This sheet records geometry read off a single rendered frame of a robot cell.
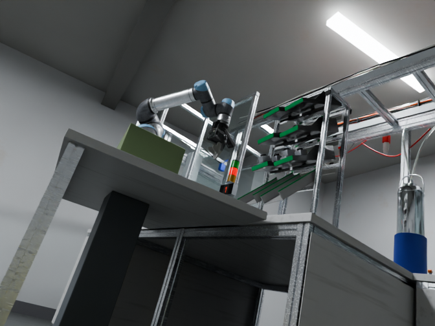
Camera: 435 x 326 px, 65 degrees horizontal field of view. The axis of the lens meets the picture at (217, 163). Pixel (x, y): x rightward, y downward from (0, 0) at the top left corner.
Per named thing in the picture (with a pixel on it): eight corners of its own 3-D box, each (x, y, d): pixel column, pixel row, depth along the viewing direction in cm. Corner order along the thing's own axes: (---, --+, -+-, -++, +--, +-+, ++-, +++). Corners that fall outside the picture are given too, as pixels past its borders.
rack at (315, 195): (310, 239, 139) (331, 84, 171) (247, 239, 167) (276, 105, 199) (338, 255, 150) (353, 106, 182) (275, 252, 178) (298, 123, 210)
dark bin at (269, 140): (273, 137, 169) (271, 123, 171) (257, 144, 180) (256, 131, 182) (314, 138, 184) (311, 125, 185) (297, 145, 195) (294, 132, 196)
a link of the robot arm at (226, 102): (224, 106, 199) (237, 105, 194) (220, 121, 194) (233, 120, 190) (218, 97, 193) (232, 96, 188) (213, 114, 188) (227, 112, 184)
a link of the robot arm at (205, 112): (201, 97, 198) (217, 95, 192) (208, 114, 204) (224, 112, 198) (195, 104, 193) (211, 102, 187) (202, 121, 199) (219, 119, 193)
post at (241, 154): (223, 229, 204) (256, 94, 244) (219, 229, 206) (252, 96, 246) (226, 231, 205) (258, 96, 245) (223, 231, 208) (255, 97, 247)
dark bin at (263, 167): (267, 165, 163) (265, 151, 164) (252, 171, 174) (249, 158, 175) (310, 165, 177) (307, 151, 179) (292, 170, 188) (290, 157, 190)
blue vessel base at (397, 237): (419, 285, 166) (419, 231, 176) (386, 282, 177) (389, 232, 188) (432, 293, 174) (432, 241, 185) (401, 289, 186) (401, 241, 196)
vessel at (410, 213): (418, 232, 177) (419, 167, 193) (391, 233, 188) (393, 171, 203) (430, 240, 185) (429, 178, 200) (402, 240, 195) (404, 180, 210)
